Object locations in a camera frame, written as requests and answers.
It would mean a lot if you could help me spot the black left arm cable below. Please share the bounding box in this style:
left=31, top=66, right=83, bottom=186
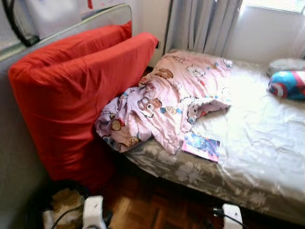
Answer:
left=50, top=205, right=86, bottom=229

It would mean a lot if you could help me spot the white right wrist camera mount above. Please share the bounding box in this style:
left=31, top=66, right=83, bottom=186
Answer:
left=222, top=204, right=244, bottom=229

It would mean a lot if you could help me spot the bright window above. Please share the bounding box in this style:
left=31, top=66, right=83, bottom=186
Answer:
left=243, top=0, right=305, bottom=13

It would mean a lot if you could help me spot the bed with grey floral sheet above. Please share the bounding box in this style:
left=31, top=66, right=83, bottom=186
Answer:
left=122, top=48, right=305, bottom=226

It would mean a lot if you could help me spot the black round waste bin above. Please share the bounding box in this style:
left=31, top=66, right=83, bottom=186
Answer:
left=29, top=180, right=113, bottom=229

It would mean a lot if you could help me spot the black wall cable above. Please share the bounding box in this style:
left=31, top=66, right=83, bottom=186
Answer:
left=1, top=0, right=40, bottom=47

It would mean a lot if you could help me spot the brown cardboard scrap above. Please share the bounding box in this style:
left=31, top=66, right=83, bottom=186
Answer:
left=51, top=188, right=85, bottom=213

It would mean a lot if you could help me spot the grey curtain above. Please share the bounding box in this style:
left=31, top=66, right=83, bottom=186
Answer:
left=164, top=0, right=244, bottom=58

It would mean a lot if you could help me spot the red folded cushion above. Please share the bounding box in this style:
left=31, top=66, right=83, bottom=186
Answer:
left=8, top=21, right=159, bottom=189

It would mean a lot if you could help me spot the white crumpled paper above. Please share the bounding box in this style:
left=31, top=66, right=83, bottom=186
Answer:
left=42, top=210, right=84, bottom=229

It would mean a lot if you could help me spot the red white blue bolster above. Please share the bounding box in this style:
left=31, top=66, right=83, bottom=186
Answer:
left=267, top=71, right=305, bottom=101

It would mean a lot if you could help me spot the pink cartoon blanket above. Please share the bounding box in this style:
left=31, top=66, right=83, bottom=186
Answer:
left=94, top=50, right=234, bottom=155

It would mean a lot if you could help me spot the grey quilted mattress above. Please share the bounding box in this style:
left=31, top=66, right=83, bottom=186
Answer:
left=0, top=4, right=133, bottom=225

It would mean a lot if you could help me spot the colourful comic magazine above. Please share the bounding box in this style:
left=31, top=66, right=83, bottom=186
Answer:
left=181, top=132, right=221, bottom=163

